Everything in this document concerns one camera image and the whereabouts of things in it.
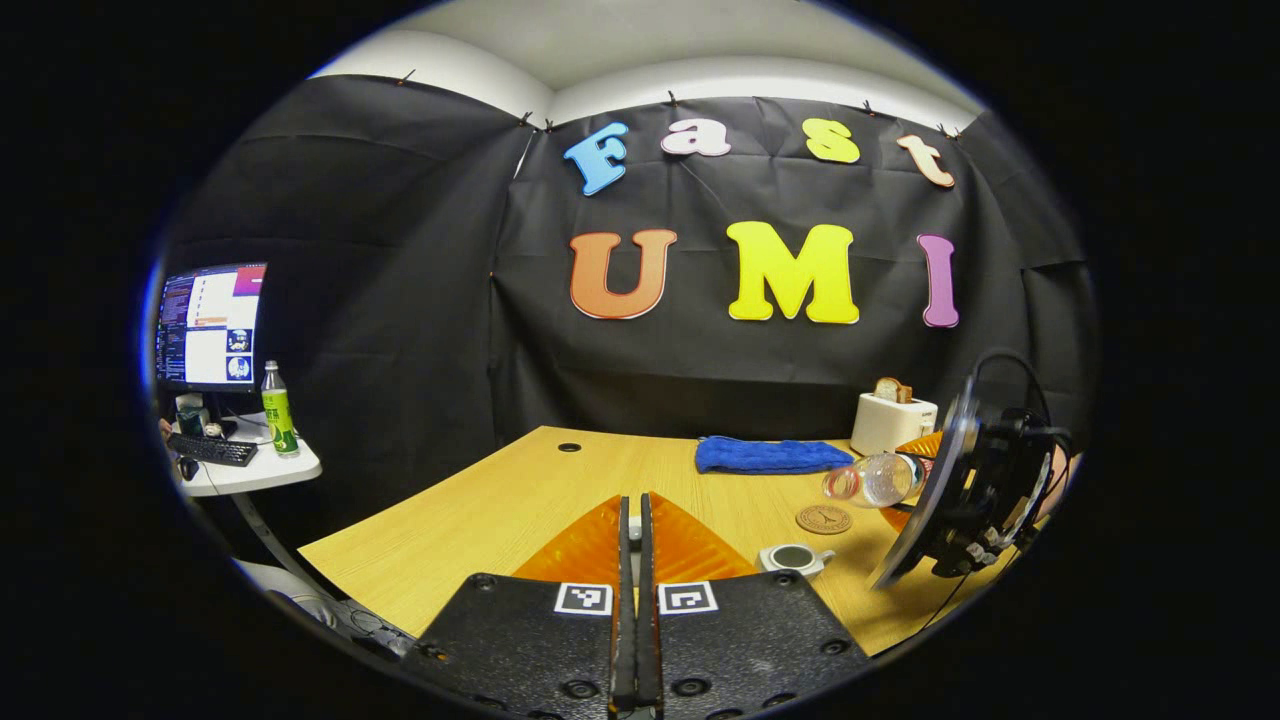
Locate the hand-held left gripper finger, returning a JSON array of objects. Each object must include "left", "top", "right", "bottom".
[
  {"left": 638, "top": 492, "right": 871, "bottom": 720},
  {"left": 400, "top": 495, "right": 638, "bottom": 720}
]

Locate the clear water bottle red cap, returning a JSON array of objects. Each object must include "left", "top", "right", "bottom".
[{"left": 822, "top": 452, "right": 926, "bottom": 509}]

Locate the round brown coaster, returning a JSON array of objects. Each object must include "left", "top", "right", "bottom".
[{"left": 796, "top": 504, "right": 854, "bottom": 536}]

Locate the white ceramic teacup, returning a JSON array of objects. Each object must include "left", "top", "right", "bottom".
[{"left": 757, "top": 543, "right": 836, "bottom": 581}]

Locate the green drink bottle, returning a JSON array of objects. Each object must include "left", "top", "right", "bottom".
[{"left": 261, "top": 361, "right": 300, "bottom": 458}]

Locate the white toaster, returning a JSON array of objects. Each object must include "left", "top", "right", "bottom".
[{"left": 850, "top": 392, "right": 939, "bottom": 457}]

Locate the blue towel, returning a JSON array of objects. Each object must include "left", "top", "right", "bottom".
[{"left": 695, "top": 435, "right": 856, "bottom": 476}]

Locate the white side table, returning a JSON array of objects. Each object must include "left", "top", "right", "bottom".
[{"left": 170, "top": 412, "right": 323, "bottom": 498}]

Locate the black backdrop cloth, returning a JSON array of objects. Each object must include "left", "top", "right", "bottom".
[{"left": 165, "top": 75, "right": 1099, "bottom": 546}]

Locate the black keyboard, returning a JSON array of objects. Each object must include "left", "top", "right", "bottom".
[{"left": 166, "top": 432, "right": 259, "bottom": 468}]

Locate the computer monitor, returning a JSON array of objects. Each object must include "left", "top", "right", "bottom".
[{"left": 155, "top": 263, "right": 268, "bottom": 393}]

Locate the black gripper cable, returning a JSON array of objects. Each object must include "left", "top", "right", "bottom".
[{"left": 965, "top": 347, "right": 1056, "bottom": 431}]

